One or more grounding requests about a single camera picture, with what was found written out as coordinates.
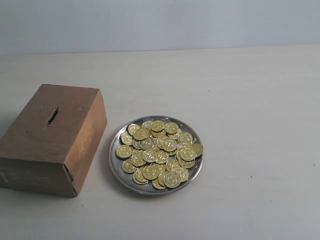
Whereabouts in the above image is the gold coin at plate front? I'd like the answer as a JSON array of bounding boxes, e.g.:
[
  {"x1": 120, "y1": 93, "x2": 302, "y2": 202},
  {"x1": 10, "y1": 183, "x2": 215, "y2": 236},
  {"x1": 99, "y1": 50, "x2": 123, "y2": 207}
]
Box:
[{"x1": 163, "y1": 171, "x2": 181, "y2": 189}]

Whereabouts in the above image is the gold coin at plate back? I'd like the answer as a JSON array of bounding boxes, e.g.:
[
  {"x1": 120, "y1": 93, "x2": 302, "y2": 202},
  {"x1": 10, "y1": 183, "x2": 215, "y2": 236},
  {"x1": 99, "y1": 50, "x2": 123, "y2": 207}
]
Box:
[{"x1": 150, "y1": 119, "x2": 165, "y2": 132}]

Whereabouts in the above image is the brown cardboard slotted box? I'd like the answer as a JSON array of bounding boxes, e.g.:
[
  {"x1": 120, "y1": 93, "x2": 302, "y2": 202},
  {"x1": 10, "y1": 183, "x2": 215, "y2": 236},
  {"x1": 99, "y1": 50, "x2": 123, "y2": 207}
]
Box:
[{"x1": 0, "y1": 84, "x2": 107, "y2": 198}]

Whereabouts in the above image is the round silver metal plate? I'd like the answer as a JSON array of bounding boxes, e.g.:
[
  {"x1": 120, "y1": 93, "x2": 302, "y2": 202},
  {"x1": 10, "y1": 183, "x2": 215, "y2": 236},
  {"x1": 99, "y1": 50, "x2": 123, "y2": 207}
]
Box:
[{"x1": 108, "y1": 115, "x2": 203, "y2": 196}]

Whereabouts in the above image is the gold coin front left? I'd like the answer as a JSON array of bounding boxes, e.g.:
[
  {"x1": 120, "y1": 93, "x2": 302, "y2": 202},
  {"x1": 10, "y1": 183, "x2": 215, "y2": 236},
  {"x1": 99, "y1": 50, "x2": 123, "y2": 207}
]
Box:
[{"x1": 121, "y1": 159, "x2": 138, "y2": 174}]

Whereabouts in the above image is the gold coin at plate right edge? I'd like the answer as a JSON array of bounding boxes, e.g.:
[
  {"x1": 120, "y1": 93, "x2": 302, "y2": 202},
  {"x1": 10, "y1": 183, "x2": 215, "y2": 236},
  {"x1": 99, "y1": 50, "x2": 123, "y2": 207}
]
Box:
[{"x1": 192, "y1": 143, "x2": 204, "y2": 158}]

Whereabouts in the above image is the gold coin at plate left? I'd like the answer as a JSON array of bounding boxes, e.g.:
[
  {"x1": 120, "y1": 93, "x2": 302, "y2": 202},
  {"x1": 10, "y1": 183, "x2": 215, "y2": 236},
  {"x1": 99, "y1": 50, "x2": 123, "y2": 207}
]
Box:
[{"x1": 116, "y1": 144, "x2": 133, "y2": 159}]

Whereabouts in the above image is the gold coin back left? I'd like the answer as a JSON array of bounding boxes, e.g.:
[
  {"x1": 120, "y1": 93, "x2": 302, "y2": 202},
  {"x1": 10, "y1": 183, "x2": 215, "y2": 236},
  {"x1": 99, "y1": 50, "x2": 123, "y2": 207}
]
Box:
[{"x1": 127, "y1": 123, "x2": 140, "y2": 136}]

